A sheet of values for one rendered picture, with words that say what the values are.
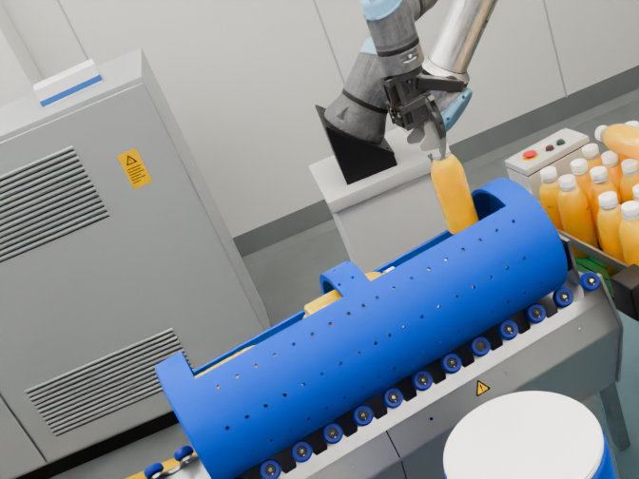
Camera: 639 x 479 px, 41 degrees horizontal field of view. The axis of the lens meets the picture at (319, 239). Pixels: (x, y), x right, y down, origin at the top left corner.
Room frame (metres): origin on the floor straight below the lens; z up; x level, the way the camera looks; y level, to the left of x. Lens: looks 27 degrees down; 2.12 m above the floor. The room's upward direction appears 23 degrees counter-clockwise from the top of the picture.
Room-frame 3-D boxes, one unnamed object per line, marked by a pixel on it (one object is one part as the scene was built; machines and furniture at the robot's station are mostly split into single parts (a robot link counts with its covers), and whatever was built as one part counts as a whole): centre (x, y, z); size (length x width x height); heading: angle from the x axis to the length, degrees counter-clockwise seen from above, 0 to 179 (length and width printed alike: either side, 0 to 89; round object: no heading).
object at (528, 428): (1.10, -0.18, 1.03); 0.28 x 0.28 x 0.01
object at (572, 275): (1.65, -0.50, 0.99); 0.10 x 0.02 x 0.12; 12
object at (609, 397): (1.98, -0.64, 0.50); 0.04 x 0.04 x 1.00; 12
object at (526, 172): (1.98, -0.64, 1.05); 0.20 x 0.10 x 0.10; 102
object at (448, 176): (1.67, -0.32, 1.25); 0.07 x 0.07 x 0.19
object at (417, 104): (1.66, -0.29, 1.50); 0.09 x 0.08 x 0.12; 102
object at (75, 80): (3.24, 0.64, 1.48); 0.24 x 0.12 x 0.08; 99
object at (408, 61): (1.66, -0.30, 1.58); 0.10 x 0.09 x 0.05; 12
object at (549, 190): (1.84, -0.59, 1.00); 0.07 x 0.07 x 0.19
